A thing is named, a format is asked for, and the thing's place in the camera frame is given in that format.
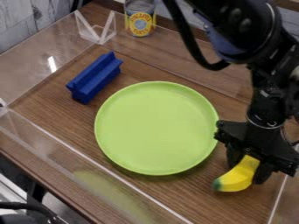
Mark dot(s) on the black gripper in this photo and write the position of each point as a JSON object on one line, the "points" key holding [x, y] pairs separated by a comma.
{"points": [[263, 144]]}

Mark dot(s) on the blue plastic block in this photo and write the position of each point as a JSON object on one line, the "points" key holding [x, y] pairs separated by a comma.
{"points": [[91, 80]]}

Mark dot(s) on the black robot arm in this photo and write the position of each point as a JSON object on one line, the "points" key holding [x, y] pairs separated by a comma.
{"points": [[247, 34]]}

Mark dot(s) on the yellow toy banana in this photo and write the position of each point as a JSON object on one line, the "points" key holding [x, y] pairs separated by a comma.
{"points": [[238, 179]]}

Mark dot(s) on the yellow labelled tin can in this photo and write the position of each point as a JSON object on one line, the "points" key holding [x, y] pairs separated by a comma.
{"points": [[140, 17]]}

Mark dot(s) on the clear acrylic tray wall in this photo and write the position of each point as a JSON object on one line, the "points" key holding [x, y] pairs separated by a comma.
{"points": [[47, 133]]}

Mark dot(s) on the black metal table mount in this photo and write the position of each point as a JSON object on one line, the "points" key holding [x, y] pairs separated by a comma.
{"points": [[43, 214]]}

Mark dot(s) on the green plastic plate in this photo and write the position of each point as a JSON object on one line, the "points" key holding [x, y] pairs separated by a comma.
{"points": [[154, 128]]}

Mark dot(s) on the clear acrylic corner bracket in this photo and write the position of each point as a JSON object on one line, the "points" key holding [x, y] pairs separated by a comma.
{"points": [[95, 33]]}

